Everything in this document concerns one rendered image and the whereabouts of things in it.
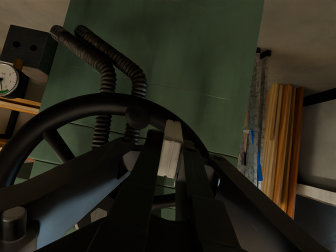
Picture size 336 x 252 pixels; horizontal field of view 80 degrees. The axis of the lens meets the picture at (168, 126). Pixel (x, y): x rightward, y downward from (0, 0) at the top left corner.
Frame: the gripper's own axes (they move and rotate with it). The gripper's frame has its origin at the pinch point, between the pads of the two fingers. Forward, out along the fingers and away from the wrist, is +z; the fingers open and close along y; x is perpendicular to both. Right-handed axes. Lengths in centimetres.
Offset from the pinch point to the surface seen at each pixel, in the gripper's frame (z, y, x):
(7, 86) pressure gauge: 19.2, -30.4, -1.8
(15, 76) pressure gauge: 20.0, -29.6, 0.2
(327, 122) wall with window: 140, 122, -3
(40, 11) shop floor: 128, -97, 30
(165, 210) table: 19.1, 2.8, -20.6
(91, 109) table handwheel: 6.8, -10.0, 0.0
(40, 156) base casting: 21.0, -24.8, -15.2
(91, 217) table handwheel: 1.5, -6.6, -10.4
